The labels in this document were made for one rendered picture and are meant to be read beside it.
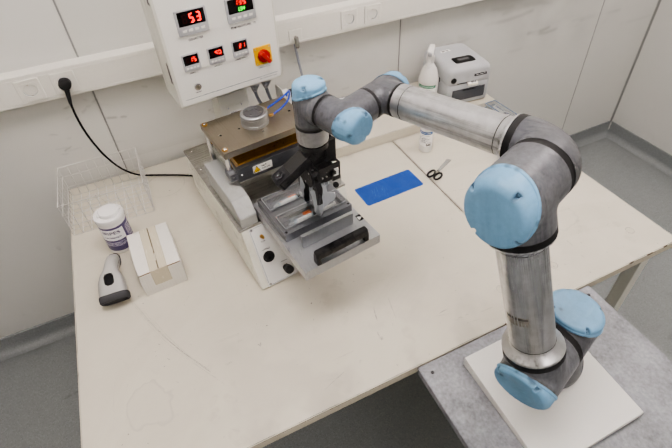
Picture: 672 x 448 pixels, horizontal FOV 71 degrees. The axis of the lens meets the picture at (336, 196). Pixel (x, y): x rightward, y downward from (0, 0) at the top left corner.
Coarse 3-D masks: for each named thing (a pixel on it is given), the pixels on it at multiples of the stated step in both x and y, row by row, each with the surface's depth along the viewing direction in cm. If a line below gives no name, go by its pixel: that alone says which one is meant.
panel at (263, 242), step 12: (252, 228) 129; (264, 228) 131; (252, 240) 130; (264, 240) 132; (264, 252) 132; (276, 252) 134; (264, 264) 133; (276, 264) 135; (276, 276) 135; (288, 276) 137
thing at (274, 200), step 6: (294, 186) 129; (276, 192) 128; (282, 192) 128; (288, 192) 127; (294, 192) 127; (300, 192) 127; (264, 198) 126; (270, 198) 126; (276, 198) 126; (282, 198) 126; (288, 198) 126; (294, 198) 126; (270, 204) 124; (276, 204) 124
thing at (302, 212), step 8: (336, 192) 127; (312, 200) 125; (336, 200) 124; (344, 200) 124; (296, 208) 123; (304, 208) 122; (312, 208) 122; (328, 208) 122; (280, 216) 121; (288, 216) 120; (296, 216) 120; (304, 216) 120; (288, 224) 118
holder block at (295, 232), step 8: (304, 200) 126; (264, 208) 124; (280, 208) 124; (288, 208) 124; (336, 208) 123; (344, 208) 123; (272, 216) 122; (320, 216) 121; (328, 216) 122; (336, 216) 124; (304, 224) 119; (312, 224) 120; (320, 224) 122; (280, 232) 119; (288, 232) 117; (296, 232) 118; (304, 232) 120; (288, 240) 118
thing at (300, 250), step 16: (256, 208) 128; (352, 208) 127; (272, 224) 123; (336, 224) 118; (352, 224) 122; (368, 224) 122; (304, 240) 115; (320, 240) 118; (368, 240) 118; (288, 256) 118; (304, 256) 115; (336, 256) 114; (352, 256) 118; (304, 272) 111; (320, 272) 114
